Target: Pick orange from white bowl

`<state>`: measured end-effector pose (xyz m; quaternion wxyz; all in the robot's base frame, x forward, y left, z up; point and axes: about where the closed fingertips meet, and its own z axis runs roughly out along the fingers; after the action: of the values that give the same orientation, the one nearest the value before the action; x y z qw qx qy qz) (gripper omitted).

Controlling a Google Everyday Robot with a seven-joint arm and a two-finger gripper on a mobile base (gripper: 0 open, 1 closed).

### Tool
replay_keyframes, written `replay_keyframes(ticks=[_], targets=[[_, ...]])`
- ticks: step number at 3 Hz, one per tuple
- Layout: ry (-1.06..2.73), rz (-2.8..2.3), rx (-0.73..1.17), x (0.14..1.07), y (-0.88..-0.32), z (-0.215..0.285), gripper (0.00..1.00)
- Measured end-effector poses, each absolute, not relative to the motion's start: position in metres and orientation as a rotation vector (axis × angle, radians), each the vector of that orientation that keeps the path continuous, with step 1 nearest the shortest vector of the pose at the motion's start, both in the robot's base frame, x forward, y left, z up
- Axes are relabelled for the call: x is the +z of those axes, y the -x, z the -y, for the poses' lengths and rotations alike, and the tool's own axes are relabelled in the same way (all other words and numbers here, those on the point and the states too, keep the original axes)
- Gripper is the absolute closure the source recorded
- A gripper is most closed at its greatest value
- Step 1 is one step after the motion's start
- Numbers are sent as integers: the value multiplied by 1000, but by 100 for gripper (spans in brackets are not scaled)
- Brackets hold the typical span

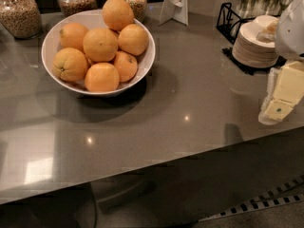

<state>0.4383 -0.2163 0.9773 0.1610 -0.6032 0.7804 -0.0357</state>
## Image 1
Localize white ceramic bowl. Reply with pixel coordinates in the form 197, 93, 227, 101
41, 9, 156, 97

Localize left glass cereal jar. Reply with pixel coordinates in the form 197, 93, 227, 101
0, 0, 42, 39

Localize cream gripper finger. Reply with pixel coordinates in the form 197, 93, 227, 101
256, 20, 278, 43
258, 60, 304, 125

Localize black wire rack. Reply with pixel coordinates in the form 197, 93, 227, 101
216, 2, 286, 75

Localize stack of white plates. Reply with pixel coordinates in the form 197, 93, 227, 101
232, 15, 278, 68

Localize middle glass cereal jar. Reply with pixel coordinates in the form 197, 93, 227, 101
57, 0, 98, 18

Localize orange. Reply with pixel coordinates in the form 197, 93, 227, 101
83, 28, 118, 62
113, 51, 138, 83
59, 23, 88, 51
85, 63, 120, 92
118, 24, 149, 56
102, 0, 134, 30
52, 47, 88, 82

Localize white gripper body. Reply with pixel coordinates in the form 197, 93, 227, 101
275, 0, 304, 61

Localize glass cups in background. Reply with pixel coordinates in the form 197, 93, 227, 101
236, 0, 293, 18

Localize white folded card stand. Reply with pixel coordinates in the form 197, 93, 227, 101
159, 0, 189, 26

